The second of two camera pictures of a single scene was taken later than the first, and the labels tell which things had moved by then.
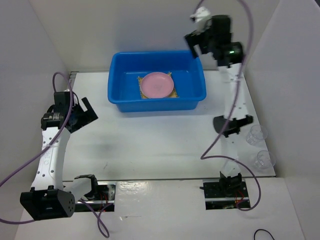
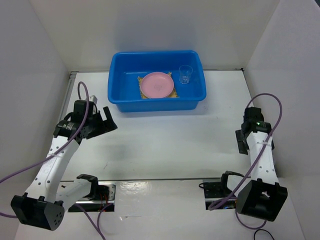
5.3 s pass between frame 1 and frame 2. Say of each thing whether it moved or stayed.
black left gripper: moved
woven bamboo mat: stayed
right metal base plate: stayed
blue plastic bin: stayed
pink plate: stayed
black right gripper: moved
